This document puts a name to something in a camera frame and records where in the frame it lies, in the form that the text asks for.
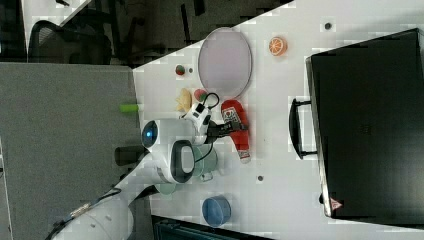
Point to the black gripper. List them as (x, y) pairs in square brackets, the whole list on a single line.
[(216, 131)]

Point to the red plush ketchup bottle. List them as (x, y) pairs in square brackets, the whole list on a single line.
[(233, 112)]

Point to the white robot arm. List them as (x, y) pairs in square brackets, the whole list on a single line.
[(176, 152)]

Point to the green oval strainer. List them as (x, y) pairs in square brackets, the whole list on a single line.
[(165, 189)]

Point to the green mug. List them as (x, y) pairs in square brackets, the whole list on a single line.
[(205, 162)]

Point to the pink strawberry plush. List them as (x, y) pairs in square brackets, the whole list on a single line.
[(200, 94)]

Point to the yellow banana plush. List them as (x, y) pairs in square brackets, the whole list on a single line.
[(184, 100)]

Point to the grey oval plate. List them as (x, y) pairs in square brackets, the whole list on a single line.
[(225, 63)]

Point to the blue cup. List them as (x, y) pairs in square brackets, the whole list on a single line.
[(216, 211)]

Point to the orange slice toy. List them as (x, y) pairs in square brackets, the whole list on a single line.
[(278, 46)]

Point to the black office chair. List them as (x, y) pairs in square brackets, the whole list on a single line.
[(95, 36)]

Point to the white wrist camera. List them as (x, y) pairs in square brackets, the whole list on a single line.
[(199, 115)]

